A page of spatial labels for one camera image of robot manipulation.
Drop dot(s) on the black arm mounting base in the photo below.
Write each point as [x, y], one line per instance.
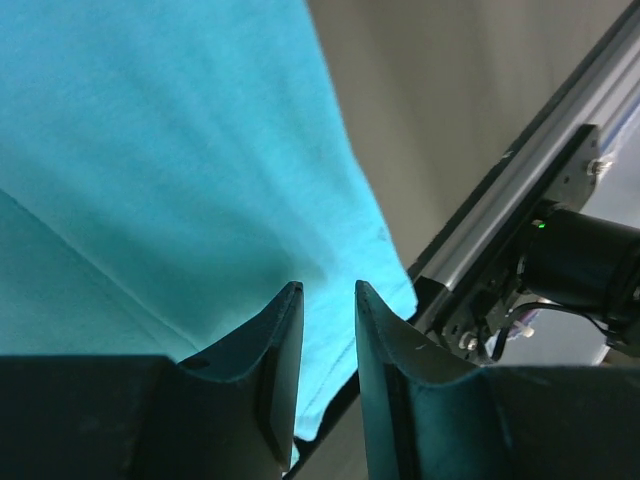
[473, 309]

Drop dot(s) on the light blue t shirt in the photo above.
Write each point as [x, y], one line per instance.
[166, 168]

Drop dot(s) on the aluminium front frame rail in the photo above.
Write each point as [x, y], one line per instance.
[600, 91]

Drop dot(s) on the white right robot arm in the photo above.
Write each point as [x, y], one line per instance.
[587, 266]

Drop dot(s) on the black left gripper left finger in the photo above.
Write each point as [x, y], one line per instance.
[227, 412]

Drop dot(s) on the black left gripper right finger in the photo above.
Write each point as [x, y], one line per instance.
[428, 414]

